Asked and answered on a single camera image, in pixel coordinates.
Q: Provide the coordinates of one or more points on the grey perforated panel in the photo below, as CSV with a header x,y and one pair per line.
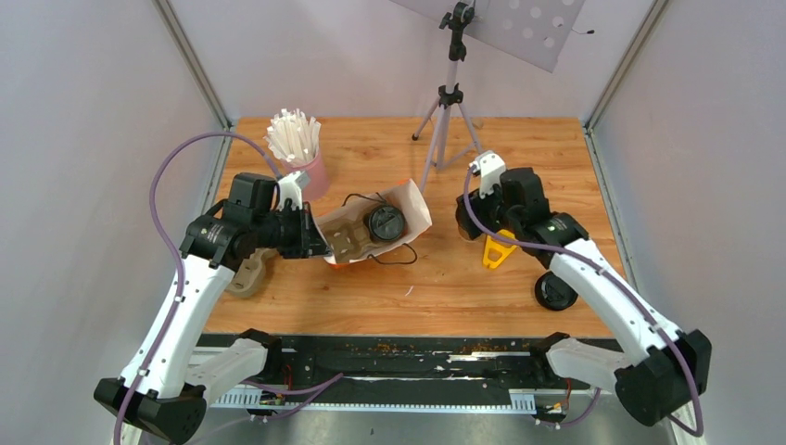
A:
x,y
531,30

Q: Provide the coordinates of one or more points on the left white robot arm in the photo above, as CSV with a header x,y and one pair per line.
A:
x,y
158,392

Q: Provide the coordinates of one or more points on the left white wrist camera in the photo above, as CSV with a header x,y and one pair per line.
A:
x,y
291,189

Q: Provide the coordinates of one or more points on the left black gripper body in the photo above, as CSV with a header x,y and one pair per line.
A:
x,y
290,232

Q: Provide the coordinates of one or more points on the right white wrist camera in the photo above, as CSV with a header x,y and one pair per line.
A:
x,y
488,167

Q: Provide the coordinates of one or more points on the orange paper bag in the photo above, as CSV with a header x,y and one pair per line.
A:
x,y
405,196

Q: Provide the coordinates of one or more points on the yellow triangular plastic bracket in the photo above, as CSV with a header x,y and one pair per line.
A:
x,y
495,252

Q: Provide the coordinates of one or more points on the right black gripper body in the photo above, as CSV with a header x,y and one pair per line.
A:
x,y
502,218

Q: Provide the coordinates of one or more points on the grey pulp cup carrier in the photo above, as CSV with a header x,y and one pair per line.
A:
x,y
251,275

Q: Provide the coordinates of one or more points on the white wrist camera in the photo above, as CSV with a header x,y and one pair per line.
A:
x,y
291,189
488,167

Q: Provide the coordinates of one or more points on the bundle of white straws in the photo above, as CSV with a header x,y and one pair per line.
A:
x,y
293,137

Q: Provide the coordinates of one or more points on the black plastic cup lid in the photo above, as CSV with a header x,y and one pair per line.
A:
x,y
385,223

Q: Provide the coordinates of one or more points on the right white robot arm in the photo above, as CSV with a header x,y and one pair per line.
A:
x,y
661,370

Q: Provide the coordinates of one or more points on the silver camera tripod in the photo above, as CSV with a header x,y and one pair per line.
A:
x,y
449,96

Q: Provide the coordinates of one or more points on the pink translucent straw holder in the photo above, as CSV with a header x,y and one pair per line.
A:
x,y
319,182

